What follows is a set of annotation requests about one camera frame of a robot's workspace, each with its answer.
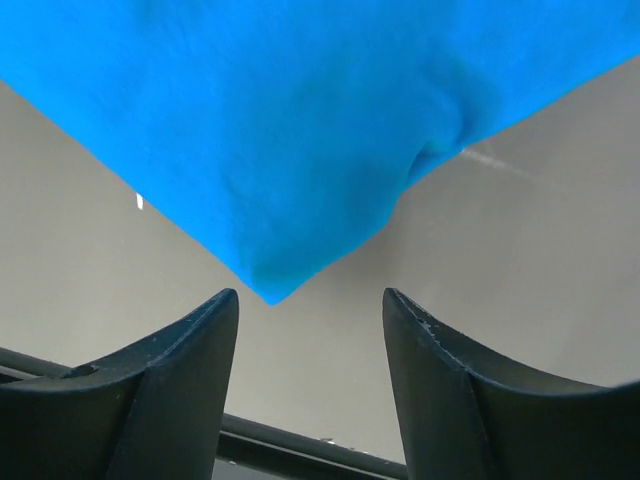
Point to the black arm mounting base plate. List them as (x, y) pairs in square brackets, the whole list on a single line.
[(288, 455)]

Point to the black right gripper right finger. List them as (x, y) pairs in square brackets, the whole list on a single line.
[(466, 411)]

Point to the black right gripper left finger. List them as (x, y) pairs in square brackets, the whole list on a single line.
[(151, 410)]

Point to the blue t shirt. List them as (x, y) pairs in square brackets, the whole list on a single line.
[(280, 134)]

